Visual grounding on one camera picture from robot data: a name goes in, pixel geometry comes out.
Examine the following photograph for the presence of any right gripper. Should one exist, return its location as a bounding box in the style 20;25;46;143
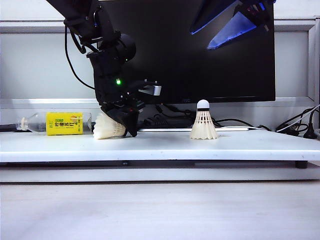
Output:
189;0;277;51

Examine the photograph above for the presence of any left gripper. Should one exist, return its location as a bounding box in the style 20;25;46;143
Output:
99;79;146;137

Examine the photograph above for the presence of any white feather shuttlecock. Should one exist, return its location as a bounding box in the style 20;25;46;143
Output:
189;99;218;140
92;112;127;140

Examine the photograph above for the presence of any black power strip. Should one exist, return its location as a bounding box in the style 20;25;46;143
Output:
138;113;195;129

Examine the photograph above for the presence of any white raised desk board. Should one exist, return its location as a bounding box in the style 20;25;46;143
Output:
0;129;320;170

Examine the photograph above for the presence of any clear bottle yellow label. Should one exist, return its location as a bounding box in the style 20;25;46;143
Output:
16;111;94;137

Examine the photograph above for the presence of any black computer monitor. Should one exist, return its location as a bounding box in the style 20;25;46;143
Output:
96;0;277;107

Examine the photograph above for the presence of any silver monitor stand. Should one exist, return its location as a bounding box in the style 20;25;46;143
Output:
138;103;252;133

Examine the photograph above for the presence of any black flat strip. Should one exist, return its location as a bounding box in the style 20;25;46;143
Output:
0;124;20;133

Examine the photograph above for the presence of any black power plug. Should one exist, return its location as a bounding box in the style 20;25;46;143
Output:
303;109;320;140

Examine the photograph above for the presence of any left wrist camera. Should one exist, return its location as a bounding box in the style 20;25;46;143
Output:
138;84;163;97

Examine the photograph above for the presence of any black cable with ferrite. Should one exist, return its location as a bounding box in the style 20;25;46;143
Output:
155;104;197;119

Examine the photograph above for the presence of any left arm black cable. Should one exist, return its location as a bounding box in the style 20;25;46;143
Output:
64;23;97;91

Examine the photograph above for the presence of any black looped cable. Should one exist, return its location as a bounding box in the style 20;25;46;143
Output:
216;118;272;132

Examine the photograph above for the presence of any black tangled cable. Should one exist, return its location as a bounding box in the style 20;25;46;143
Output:
274;108;313;137

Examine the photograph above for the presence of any white usb cable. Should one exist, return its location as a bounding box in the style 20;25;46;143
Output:
249;104;320;133

